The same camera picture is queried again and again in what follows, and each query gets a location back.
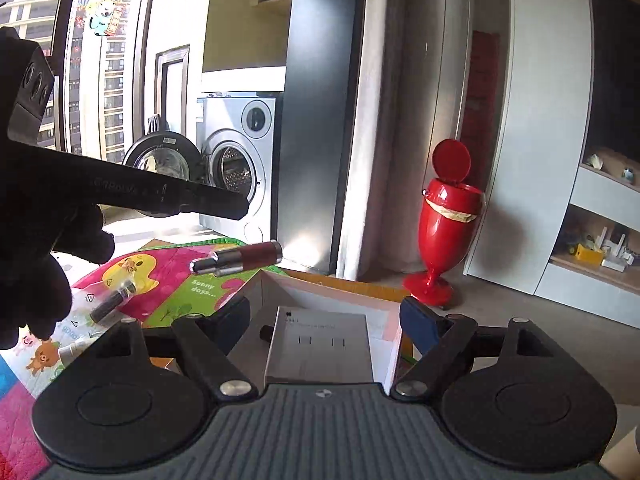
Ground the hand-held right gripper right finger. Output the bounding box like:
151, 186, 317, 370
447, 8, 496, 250
390, 296, 553, 402

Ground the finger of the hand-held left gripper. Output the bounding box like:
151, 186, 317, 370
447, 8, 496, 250
7, 132, 250, 222

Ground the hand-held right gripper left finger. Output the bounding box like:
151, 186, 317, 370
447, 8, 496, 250
92, 296, 259, 405

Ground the maroon and silver cylinder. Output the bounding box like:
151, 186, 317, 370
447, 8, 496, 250
190, 241, 284, 277

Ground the white cardboard box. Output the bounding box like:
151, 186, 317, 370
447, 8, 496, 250
212, 267, 417, 397

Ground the person's left hand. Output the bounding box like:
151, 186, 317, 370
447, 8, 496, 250
0, 194, 116, 351

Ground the round washing machine door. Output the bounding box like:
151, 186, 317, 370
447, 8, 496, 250
122, 130, 207, 219

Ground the colourful play mat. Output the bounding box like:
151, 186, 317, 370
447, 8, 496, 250
0, 239, 263, 480

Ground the silver washing machine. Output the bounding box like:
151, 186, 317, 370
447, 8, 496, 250
196, 91, 277, 252

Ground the small white box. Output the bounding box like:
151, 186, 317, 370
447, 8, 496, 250
264, 305, 377, 387

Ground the cartoon window sticker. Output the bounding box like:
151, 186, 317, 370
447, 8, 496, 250
75, 0, 127, 39

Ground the small dark cylinder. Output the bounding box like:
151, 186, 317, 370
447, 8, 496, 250
89, 283, 137, 324

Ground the small white tube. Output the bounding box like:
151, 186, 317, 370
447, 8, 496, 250
57, 336, 103, 367

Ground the dark grey refrigerator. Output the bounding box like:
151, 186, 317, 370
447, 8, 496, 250
276, 0, 401, 281

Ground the yellow toy vehicle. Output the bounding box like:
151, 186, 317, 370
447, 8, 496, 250
565, 242, 607, 267

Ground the white router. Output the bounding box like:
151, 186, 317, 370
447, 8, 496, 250
594, 226, 637, 274

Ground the white shelf cabinet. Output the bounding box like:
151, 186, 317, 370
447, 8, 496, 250
462, 0, 640, 332

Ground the red pedestal trash can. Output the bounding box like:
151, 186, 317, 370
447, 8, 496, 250
402, 138, 487, 307

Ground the red wall hanging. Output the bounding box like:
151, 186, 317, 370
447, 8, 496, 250
461, 30, 501, 163

